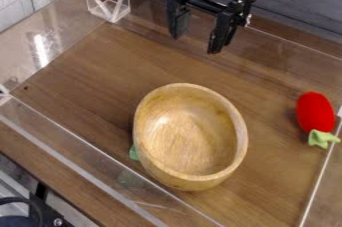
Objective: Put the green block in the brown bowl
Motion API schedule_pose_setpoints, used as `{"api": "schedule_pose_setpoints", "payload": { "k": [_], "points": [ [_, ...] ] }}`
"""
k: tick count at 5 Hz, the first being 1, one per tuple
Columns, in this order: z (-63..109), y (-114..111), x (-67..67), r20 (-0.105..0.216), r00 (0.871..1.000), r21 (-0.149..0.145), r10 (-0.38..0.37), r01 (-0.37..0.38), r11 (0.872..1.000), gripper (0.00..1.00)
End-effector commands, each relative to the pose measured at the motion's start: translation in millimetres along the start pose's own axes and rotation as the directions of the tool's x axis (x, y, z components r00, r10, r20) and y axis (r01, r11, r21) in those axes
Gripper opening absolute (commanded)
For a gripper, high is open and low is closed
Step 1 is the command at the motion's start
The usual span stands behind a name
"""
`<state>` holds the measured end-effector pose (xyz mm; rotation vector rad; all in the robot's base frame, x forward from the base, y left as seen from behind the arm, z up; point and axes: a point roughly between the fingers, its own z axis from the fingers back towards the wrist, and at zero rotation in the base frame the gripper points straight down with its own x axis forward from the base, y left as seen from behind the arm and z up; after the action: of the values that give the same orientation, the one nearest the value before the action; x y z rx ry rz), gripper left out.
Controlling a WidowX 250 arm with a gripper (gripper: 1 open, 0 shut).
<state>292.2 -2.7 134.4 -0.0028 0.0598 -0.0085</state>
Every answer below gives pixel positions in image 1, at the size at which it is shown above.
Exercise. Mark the red plush strawberry toy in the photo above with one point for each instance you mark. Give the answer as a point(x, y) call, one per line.
point(317, 119)

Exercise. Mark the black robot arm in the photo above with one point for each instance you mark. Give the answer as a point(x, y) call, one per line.
point(232, 8)

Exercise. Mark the wooden brown bowl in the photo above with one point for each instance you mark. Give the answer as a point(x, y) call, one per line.
point(190, 136)

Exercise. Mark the green block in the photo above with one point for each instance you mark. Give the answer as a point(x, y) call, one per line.
point(133, 153)

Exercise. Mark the black clamp base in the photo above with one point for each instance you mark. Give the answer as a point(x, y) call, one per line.
point(45, 215)

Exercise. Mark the clear acrylic corner bracket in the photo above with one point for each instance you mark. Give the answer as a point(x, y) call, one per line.
point(109, 9)

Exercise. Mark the clear acrylic tray wall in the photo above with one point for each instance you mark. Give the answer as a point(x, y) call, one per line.
point(79, 71)

